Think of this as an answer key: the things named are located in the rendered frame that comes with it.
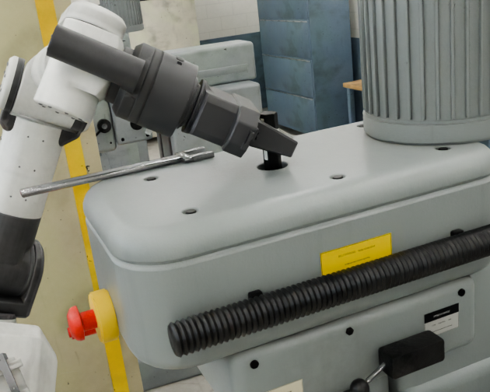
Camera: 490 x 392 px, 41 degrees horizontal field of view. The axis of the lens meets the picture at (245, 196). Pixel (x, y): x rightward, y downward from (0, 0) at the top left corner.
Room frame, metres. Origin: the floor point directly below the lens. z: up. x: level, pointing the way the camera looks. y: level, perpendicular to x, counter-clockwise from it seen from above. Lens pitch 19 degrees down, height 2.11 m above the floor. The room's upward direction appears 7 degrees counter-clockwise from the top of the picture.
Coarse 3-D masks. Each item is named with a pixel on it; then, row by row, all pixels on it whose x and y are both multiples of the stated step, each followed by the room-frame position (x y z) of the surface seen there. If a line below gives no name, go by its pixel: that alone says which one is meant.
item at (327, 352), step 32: (448, 288) 0.72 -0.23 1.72; (352, 320) 0.67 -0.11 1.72; (384, 320) 0.68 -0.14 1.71; (416, 320) 0.70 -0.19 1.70; (448, 320) 0.71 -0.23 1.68; (256, 352) 0.63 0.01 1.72; (288, 352) 0.63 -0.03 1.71; (320, 352) 0.65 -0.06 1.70; (352, 352) 0.66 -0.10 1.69; (224, 384) 0.64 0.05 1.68; (256, 384) 0.62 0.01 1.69; (288, 384) 0.63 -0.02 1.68; (320, 384) 0.65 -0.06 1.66
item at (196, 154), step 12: (168, 156) 0.84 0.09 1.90; (180, 156) 0.83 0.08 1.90; (192, 156) 0.83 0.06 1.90; (204, 156) 0.83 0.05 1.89; (120, 168) 0.81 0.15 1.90; (132, 168) 0.80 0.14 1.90; (144, 168) 0.81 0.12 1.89; (60, 180) 0.78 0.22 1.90; (72, 180) 0.78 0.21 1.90; (84, 180) 0.78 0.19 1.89; (96, 180) 0.79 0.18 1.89; (24, 192) 0.75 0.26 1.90; (36, 192) 0.76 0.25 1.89
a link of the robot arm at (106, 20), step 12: (72, 12) 0.74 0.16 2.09; (84, 12) 0.73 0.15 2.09; (96, 12) 0.73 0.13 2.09; (108, 12) 0.74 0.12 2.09; (60, 24) 0.80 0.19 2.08; (96, 24) 0.73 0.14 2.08; (108, 24) 0.74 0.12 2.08; (120, 24) 0.75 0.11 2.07; (120, 36) 0.75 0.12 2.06; (48, 60) 0.81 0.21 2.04
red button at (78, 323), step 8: (72, 312) 0.66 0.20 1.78; (88, 312) 0.67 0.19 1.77; (72, 320) 0.66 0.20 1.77; (80, 320) 0.66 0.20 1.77; (88, 320) 0.67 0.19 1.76; (72, 328) 0.66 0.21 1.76; (80, 328) 0.65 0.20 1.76; (88, 328) 0.67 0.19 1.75; (72, 336) 0.66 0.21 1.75; (80, 336) 0.65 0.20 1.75
